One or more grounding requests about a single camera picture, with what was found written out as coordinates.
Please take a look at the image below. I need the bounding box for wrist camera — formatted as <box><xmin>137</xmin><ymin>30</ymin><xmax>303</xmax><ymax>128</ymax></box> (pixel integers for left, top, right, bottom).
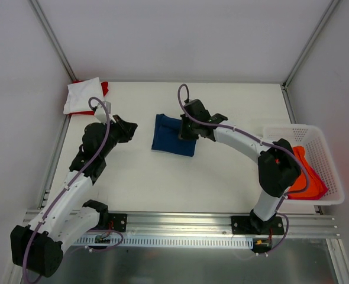
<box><xmin>94</xmin><ymin>101</ymin><xmax>112</xmax><ymax>124</ymax></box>
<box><xmin>208</xmin><ymin>113</ymin><xmax>228</xmax><ymax>124</ymax></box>

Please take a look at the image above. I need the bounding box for folded red t shirt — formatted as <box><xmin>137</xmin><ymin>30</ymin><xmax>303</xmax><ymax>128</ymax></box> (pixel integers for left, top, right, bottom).
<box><xmin>66</xmin><ymin>79</ymin><xmax>110</xmax><ymax>117</ymax></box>

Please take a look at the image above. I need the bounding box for aluminium mounting rail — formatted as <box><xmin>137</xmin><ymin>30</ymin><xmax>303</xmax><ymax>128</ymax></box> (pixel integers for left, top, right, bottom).
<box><xmin>20</xmin><ymin>209</ymin><xmax>340</xmax><ymax>238</ymax></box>

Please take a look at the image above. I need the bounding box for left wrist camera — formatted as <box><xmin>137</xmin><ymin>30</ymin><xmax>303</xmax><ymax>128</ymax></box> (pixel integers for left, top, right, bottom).
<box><xmin>94</xmin><ymin>101</ymin><xmax>112</xmax><ymax>124</ymax></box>

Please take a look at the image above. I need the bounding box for orange t shirt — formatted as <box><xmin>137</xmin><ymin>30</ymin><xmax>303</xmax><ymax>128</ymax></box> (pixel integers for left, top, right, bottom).
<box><xmin>286</xmin><ymin>146</ymin><xmax>326</xmax><ymax>198</ymax></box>

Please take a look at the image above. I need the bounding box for white plastic basket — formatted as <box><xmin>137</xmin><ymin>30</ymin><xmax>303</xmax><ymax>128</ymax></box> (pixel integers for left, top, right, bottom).
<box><xmin>263</xmin><ymin>124</ymin><xmax>345</xmax><ymax>206</ymax></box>

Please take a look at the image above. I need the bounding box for left aluminium frame post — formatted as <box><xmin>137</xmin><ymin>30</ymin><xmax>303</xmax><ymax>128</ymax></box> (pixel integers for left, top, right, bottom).
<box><xmin>28</xmin><ymin>0</ymin><xmax>77</xmax><ymax>82</ymax></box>

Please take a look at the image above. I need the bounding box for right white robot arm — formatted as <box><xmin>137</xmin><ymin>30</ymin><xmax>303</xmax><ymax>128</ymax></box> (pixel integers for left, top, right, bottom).
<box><xmin>179</xmin><ymin>99</ymin><xmax>301</xmax><ymax>234</ymax></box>

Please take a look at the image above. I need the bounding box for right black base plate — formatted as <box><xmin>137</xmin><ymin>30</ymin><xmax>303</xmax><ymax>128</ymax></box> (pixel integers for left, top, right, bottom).
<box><xmin>231</xmin><ymin>215</ymin><xmax>285</xmax><ymax>235</ymax></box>

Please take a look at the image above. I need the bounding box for aluminium frame post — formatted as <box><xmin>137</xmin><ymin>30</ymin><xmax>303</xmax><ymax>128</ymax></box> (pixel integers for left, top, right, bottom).
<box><xmin>282</xmin><ymin>0</ymin><xmax>341</xmax><ymax>91</ymax></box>
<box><xmin>28</xmin><ymin>0</ymin><xmax>77</xmax><ymax>82</ymax></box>

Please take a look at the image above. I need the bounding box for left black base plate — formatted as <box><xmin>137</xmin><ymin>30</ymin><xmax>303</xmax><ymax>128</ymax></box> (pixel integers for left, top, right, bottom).
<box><xmin>104</xmin><ymin>212</ymin><xmax>128</xmax><ymax>233</ymax></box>

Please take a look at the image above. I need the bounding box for folded white t shirt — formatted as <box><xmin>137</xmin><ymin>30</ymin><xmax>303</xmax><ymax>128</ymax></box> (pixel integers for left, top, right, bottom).
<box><xmin>62</xmin><ymin>77</ymin><xmax>108</xmax><ymax>115</ymax></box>

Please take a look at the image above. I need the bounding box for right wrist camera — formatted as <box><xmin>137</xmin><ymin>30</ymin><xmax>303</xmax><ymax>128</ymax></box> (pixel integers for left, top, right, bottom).
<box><xmin>208</xmin><ymin>113</ymin><xmax>228</xmax><ymax>124</ymax></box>

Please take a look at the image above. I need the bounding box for white slotted cable duct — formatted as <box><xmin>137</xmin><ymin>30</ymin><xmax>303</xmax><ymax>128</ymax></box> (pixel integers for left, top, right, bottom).
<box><xmin>73</xmin><ymin>234</ymin><xmax>253</xmax><ymax>250</ymax></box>

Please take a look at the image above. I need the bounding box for right aluminium frame post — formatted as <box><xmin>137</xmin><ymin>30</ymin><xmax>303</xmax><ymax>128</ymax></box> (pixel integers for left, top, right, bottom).
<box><xmin>282</xmin><ymin>0</ymin><xmax>341</xmax><ymax>91</ymax></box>

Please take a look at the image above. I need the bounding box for blue printed t shirt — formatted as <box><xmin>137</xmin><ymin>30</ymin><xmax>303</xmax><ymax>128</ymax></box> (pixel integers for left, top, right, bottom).
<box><xmin>151</xmin><ymin>114</ymin><xmax>196</xmax><ymax>157</ymax></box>

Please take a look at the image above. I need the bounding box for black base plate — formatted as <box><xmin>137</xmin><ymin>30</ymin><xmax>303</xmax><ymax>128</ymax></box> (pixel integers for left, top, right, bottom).
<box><xmin>231</xmin><ymin>215</ymin><xmax>285</xmax><ymax>235</ymax></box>
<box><xmin>104</xmin><ymin>212</ymin><xmax>128</xmax><ymax>233</ymax></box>

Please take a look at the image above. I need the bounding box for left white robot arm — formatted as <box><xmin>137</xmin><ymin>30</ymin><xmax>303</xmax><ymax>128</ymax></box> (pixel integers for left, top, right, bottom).
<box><xmin>10</xmin><ymin>115</ymin><xmax>138</xmax><ymax>277</ymax></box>

